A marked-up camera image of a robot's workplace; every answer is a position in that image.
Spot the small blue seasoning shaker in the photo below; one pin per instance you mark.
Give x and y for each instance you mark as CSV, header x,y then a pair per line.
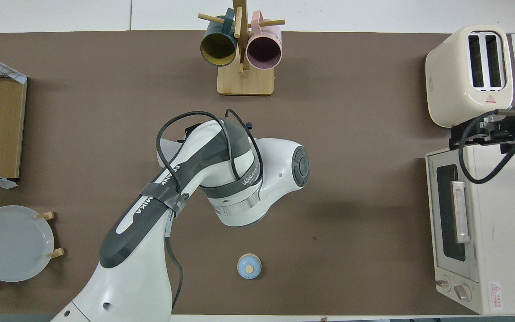
x,y
249,266

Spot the wooden mug tree stand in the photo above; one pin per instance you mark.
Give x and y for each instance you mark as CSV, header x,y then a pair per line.
x,y
245,82

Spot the brown table mat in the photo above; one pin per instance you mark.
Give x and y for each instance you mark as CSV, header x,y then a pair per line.
x,y
373,201

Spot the dark green mug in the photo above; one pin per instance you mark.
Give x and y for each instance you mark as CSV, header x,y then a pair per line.
x,y
218,47

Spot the pink mug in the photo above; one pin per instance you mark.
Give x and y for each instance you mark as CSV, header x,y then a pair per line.
x,y
264,51

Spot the white toaster oven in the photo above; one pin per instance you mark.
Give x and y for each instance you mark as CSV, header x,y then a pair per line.
x,y
499,268

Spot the grey plate in rack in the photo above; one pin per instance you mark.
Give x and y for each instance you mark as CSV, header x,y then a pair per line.
x,y
11,243

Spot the wooden plate rack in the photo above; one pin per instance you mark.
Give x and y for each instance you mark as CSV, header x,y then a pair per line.
x,y
56,253

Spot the cream two-slot toaster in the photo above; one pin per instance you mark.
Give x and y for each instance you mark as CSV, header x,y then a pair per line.
x,y
449,80

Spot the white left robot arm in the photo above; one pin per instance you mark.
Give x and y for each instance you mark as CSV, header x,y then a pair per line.
x,y
141,250

